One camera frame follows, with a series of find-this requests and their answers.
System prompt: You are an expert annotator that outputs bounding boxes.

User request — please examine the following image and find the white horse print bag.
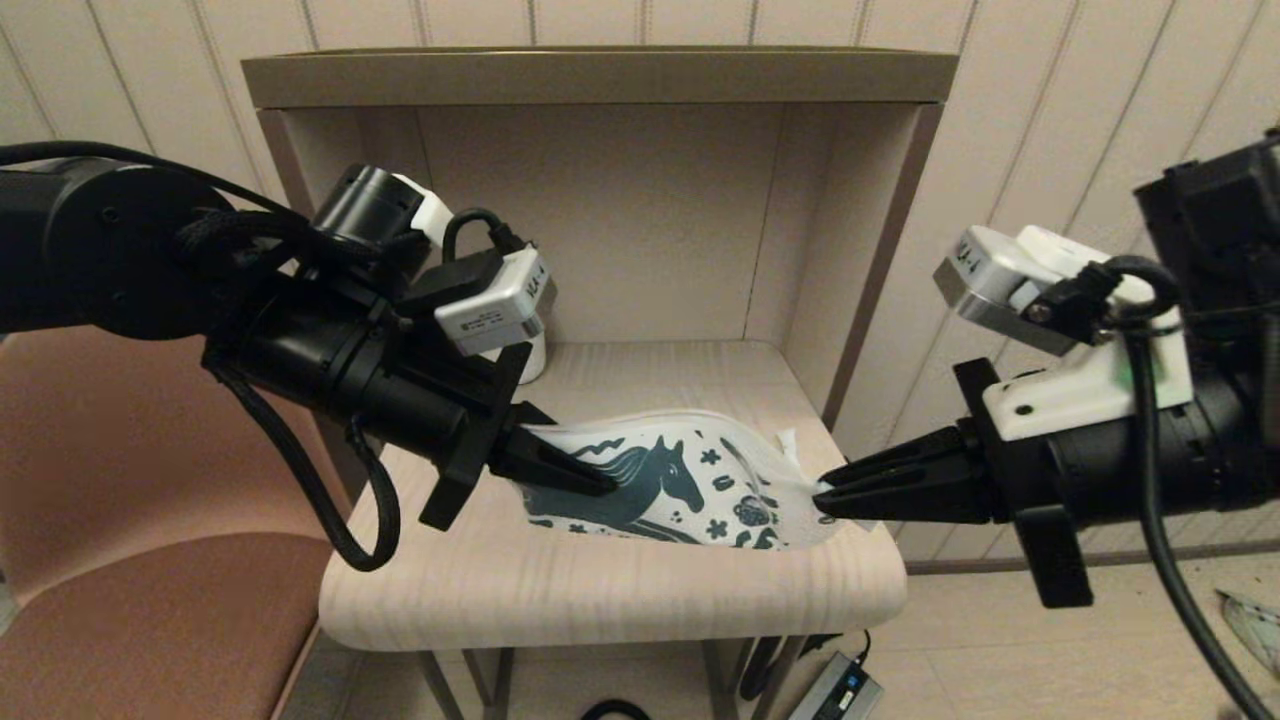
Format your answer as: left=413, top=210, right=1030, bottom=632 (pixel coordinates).
left=515, top=408, right=851, bottom=551

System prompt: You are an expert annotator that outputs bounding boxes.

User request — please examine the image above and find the brown baseboard strip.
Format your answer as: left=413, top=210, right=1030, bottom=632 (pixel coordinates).
left=905, top=540, right=1280, bottom=577

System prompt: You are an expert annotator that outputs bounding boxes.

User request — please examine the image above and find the grey power adapter brick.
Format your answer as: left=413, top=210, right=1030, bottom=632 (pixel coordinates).
left=790, top=652, right=884, bottom=720

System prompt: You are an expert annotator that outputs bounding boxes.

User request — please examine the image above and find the beige wooden nightstand shelf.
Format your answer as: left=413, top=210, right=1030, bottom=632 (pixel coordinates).
left=240, top=48, right=959, bottom=720

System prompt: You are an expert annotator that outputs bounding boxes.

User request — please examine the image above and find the pink brown upholstered chair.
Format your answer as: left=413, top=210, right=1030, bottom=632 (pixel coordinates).
left=0, top=330, right=386, bottom=720

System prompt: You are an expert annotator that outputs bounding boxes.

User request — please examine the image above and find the black right camera cable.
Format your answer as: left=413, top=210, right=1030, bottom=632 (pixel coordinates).
left=1030, top=255, right=1261, bottom=720

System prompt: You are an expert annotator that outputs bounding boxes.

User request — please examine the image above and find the black camera cable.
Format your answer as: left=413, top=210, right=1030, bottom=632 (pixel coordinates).
left=1030, top=255, right=1261, bottom=720
left=442, top=207, right=529, bottom=263

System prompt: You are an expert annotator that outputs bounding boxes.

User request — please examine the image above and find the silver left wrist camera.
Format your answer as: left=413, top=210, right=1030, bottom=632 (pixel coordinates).
left=433, top=245, right=558, bottom=358

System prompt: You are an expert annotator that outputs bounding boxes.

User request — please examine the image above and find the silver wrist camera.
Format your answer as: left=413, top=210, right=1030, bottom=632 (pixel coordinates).
left=433, top=245, right=558, bottom=358
left=932, top=225, right=1196, bottom=443

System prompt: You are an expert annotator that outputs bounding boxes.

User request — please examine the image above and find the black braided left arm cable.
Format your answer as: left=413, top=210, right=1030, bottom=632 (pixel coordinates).
left=205, top=360, right=403, bottom=573

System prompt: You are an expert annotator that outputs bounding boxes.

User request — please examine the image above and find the black left camera cable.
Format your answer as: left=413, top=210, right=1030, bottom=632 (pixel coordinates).
left=442, top=207, right=529, bottom=263

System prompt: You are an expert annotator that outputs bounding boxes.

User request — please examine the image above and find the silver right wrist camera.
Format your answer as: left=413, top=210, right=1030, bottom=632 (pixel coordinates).
left=932, top=225, right=1196, bottom=443

